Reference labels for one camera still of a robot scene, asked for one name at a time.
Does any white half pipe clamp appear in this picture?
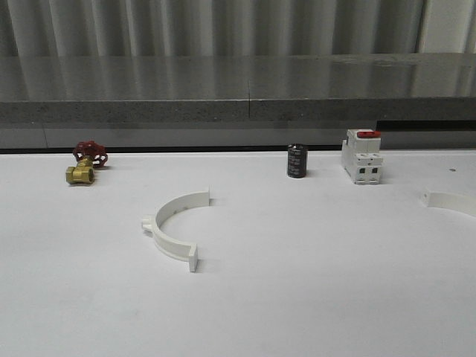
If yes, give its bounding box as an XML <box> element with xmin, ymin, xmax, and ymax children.
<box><xmin>141</xmin><ymin>186</ymin><xmax>210</xmax><ymax>273</ymax></box>

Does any brass valve red handwheel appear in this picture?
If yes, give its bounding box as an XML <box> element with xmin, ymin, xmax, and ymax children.
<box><xmin>65</xmin><ymin>141</ymin><xmax>108</xmax><ymax>184</ymax></box>

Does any grey pleated curtain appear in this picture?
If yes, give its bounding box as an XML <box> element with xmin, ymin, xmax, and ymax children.
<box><xmin>1</xmin><ymin>1</ymin><xmax>475</xmax><ymax>57</ymax></box>

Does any white circuit breaker red switch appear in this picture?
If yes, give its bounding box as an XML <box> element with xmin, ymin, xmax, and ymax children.
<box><xmin>341</xmin><ymin>129</ymin><xmax>383</xmax><ymax>184</ymax></box>

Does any grey stone counter ledge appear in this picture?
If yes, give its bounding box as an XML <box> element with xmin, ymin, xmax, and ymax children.
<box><xmin>1</xmin><ymin>54</ymin><xmax>475</xmax><ymax>151</ymax></box>

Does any black cylindrical capacitor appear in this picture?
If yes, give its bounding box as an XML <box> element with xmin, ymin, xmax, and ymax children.
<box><xmin>287</xmin><ymin>144</ymin><xmax>308</xmax><ymax>179</ymax></box>

